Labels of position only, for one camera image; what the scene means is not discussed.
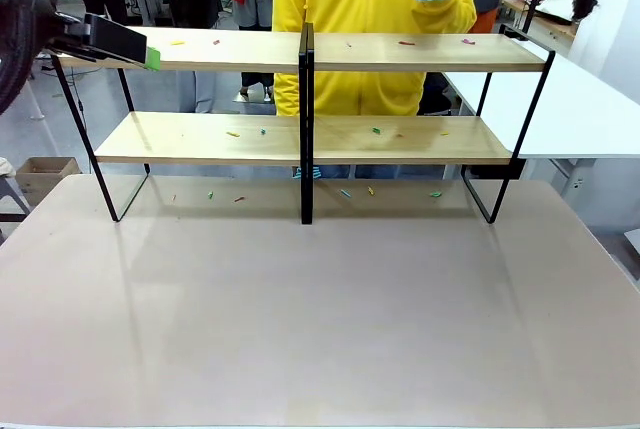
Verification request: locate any grey chair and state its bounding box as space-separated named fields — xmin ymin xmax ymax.
xmin=0 ymin=156 xmax=32 ymax=245

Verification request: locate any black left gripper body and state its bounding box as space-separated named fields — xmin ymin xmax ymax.
xmin=48 ymin=11 xmax=99 ymax=58

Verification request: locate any wood and black metal shelf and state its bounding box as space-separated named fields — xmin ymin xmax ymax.
xmin=304 ymin=22 xmax=557 ymax=225
xmin=49 ymin=22 xmax=309 ymax=225

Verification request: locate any yellow sleeved left forearm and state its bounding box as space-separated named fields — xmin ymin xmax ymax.
xmin=409 ymin=0 xmax=479 ymax=35

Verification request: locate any person in orange trousers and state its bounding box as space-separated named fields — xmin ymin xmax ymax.
xmin=470 ymin=0 xmax=502 ymax=35

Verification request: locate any wooden background workbench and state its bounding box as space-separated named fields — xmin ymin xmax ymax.
xmin=499 ymin=0 xmax=579 ymax=43

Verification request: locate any white side table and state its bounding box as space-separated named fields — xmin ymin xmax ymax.
xmin=442 ymin=51 xmax=640 ymax=160

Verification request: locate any brown cardboard box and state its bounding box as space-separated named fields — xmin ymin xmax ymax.
xmin=14 ymin=156 xmax=82 ymax=208

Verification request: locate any yellow sleeved right forearm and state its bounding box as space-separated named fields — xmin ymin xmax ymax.
xmin=272 ymin=71 xmax=302 ymax=118

